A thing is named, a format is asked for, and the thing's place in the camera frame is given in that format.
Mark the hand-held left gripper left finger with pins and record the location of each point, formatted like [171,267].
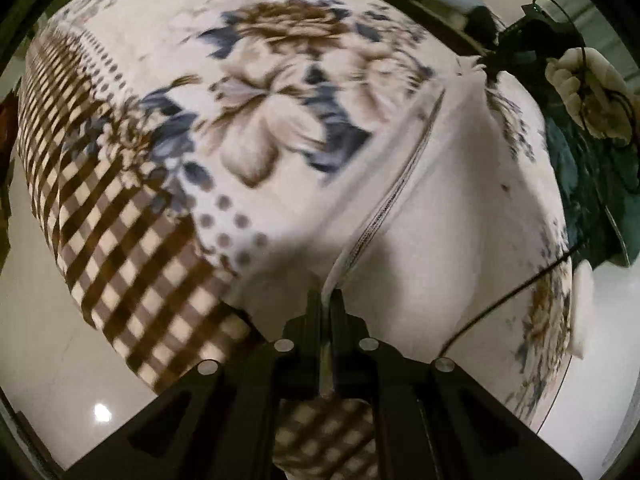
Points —
[314,320]

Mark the person's dark green clothing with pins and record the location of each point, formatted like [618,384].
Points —
[585,185]

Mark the floral checked blanket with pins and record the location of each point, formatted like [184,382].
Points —
[200,125]

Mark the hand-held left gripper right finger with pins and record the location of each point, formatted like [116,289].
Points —
[338,320]

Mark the white small garment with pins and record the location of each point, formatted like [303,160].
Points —
[450,220]

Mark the person's right hand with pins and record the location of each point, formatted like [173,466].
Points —
[595,92]

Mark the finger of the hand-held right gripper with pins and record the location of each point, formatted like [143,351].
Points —
[492,67]

